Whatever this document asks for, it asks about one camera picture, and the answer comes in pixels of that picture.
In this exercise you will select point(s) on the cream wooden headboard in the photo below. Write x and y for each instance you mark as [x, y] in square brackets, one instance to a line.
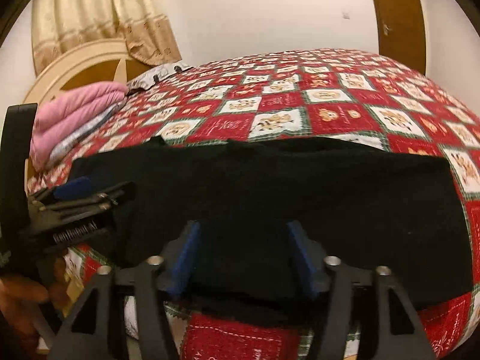
[103, 60]

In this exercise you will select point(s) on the silver door handle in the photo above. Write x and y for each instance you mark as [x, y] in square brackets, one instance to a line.
[386, 29]

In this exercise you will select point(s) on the grey patterned pillow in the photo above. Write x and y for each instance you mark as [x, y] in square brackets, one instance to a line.
[155, 75]

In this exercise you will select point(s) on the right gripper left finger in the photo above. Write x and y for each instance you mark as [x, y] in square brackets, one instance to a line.
[95, 326]

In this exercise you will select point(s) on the beige patterned curtain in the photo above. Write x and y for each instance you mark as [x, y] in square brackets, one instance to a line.
[58, 26]

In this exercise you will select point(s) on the red patchwork bear bedspread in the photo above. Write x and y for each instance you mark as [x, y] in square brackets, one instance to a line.
[344, 94]

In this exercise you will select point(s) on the pink folded blanket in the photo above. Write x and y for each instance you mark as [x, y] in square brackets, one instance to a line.
[66, 113]

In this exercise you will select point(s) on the person's left hand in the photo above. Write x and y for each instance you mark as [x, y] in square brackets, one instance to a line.
[18, 292]

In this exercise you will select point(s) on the black pants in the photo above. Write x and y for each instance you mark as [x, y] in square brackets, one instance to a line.
[366, 206]

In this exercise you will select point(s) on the grey patterned folded quilt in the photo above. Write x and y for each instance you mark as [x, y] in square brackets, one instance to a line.
[62, 148]

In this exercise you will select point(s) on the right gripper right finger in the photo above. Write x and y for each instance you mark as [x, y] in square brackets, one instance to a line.
[345, 296]

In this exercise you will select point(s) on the brown wooden door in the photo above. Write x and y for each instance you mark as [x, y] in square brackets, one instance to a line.
[406, 42]

